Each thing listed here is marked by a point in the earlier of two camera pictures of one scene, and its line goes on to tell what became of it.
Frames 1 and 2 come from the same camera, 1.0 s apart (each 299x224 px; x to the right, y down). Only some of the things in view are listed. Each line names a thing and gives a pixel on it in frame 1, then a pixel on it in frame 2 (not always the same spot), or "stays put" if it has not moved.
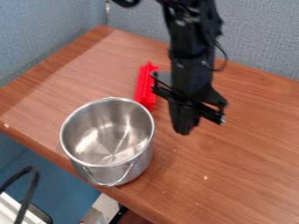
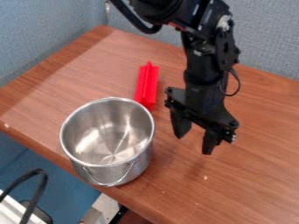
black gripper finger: (190, 115) → (210, 140)
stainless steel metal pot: (106, 136) stays put
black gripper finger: (181, 111) stays put
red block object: (144, 92) stays put
